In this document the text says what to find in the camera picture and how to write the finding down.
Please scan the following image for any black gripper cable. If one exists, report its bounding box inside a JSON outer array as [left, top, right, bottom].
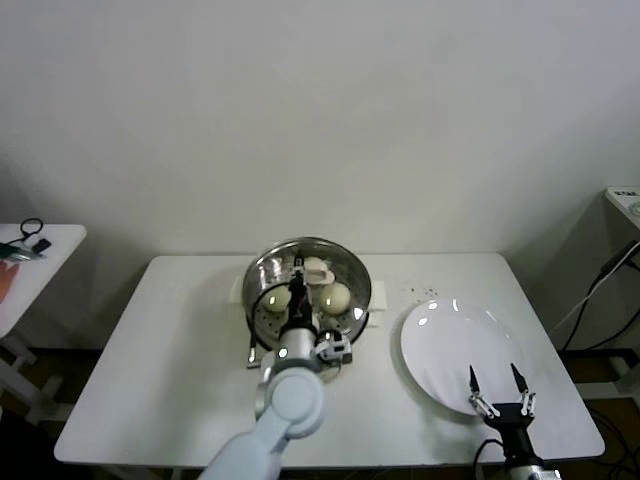
[[473, 438, 506, 471], [246, 319, 263, 372]]

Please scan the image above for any thin white cable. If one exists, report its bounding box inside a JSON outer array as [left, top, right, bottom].
[[549, 262, 614, 331]]

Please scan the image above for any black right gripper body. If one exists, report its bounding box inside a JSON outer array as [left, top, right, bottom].
[[486, 403, 539, 469]]

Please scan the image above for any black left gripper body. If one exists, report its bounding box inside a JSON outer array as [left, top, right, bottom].
[[286, 278, 316, 332]]

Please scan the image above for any green handled tool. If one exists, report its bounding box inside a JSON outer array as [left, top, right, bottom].
[[0, 242, 47, 262]]

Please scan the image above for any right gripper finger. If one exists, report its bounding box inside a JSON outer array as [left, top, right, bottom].
[[510, 362, 536, 418], [469, 364, 501, 421]]

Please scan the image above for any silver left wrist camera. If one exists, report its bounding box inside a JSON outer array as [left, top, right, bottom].
[[314, 329, 352, 366]]

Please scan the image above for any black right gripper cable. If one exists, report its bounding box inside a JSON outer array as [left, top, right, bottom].
[[473, 438, 506, 471]]

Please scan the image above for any white round plate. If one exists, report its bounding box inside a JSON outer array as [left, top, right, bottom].
[[399, 298, 530, 417]]

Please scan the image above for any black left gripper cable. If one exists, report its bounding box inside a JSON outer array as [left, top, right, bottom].
[[246, 319, 263, 372]]

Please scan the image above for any black power cable with plug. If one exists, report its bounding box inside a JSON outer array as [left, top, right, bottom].
[[562, 239, 640, 352]]

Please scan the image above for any perforated steel steamer basket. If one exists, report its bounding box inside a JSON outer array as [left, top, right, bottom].
[[228, 239, 389, 351]]

